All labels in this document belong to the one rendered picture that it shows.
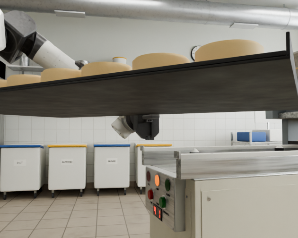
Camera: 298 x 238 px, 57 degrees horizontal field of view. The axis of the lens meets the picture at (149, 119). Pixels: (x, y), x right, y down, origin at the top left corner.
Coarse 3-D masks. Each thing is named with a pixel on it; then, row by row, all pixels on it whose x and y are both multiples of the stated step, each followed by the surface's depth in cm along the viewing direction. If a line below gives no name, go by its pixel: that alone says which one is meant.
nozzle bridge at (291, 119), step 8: (272, 112) 135; (280, 112) 137; (288, 112) 130; (296, 112) 126; (288, 120) 139; (296, 120) 141; (288, 128) 139; (296, 128) 141; (288, 136) 139; (296, 136) 141
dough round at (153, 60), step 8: (144, 56) 22; (152, 56) 22; (160, 56) 21; (168, 56) 21; (176, 56) 22; (184, 56) 23; (136, 64) 22; (144, 64) 22; (152, 64) 22; (160, 64) 21; (168, 64) 21
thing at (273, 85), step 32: (288, 32) 15; (192, 64) 17; (224, 64) 16; (256, 64) 16; (288, 64) 16; (0, 96) 31; (32, 96) 31; (64, 96) 31; (96, 96) 31; (128, 96) 31; (160, 96) 31; (192, 96) 31; (224, 96) 31; (256, 96) 31; (288, 96) 31
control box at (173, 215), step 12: (156, 168) 88; (168, 180) 73; (180, 180) 71; (156, 192) 82; (168, 192) 73; (180, 192) 71; (156, 204) 82; (168, 204) 73; (180, 204) 70; (156, 216) 81; (168, 216) 73; (180, 216) 70; (180, 228) 70
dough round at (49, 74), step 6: (42, 72) 27; (48, 72) 27; (54, 72) 27; (60, 72) 27; (66, 72) 27; (72, 72) 27; (78, 72) 27; (42, 78) 27; (48, 78) 27; (54, 78) 27; (60, 78) 27; (66, 78) 27
